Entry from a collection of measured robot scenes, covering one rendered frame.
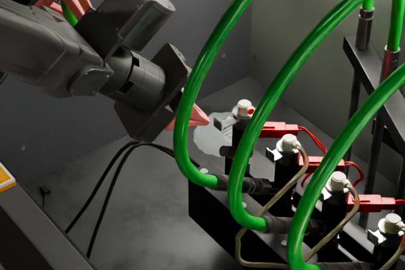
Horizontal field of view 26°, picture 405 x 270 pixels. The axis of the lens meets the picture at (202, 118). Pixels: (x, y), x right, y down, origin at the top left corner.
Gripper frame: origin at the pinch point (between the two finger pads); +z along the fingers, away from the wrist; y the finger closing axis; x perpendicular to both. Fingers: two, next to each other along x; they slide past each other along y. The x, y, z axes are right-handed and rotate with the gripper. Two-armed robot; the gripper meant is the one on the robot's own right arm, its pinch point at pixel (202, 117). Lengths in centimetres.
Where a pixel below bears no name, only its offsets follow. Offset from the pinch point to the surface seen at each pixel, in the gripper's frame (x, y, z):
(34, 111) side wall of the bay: 25.6, -20.4, -1.6
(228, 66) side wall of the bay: 34.5, -1.9, 29.5
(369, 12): 3.1, 21.9, 12.5
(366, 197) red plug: -18.0, 7.2, 9.8
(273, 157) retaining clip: -10.2, 3.5, 2.8
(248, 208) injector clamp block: -6.4, -5.3, 10.1
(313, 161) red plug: -10.4, 5.4, 8.1
